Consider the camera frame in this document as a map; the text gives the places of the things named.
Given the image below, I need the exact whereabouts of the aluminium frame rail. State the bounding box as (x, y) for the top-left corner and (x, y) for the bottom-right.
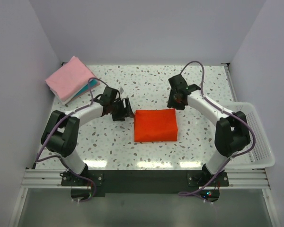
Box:
(21, 169), (270, 189)

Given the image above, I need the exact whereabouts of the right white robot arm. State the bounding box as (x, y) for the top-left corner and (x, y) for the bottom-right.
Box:
(168, 74), (251, 186)

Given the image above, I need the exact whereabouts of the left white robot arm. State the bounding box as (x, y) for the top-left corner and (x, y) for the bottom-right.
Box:
(36, 87), (134, 185)

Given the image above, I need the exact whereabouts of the orange t shirt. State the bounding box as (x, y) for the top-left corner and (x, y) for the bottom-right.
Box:
(134, 109), (178, 142)

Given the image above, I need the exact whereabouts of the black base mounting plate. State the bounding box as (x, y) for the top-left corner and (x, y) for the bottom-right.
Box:
(61, 169), (229, 203)

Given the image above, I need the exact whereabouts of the teal folded t shirt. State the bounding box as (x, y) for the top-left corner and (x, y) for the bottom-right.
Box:
(74, 79), (98, 97)

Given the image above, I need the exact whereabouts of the white plastic basket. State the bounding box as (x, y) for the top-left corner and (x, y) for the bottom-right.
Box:
(222, 101), (275, 170)

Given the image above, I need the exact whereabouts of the pink folded t shirt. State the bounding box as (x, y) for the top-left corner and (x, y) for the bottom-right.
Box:
(45, 56), (95, 99)

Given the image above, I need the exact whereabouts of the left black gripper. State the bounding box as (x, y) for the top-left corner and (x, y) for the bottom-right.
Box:
(110, 97), (134, 121)

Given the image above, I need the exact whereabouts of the white folded t shirt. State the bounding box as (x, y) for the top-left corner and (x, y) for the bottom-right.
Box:
(50, 89), (78, 105)

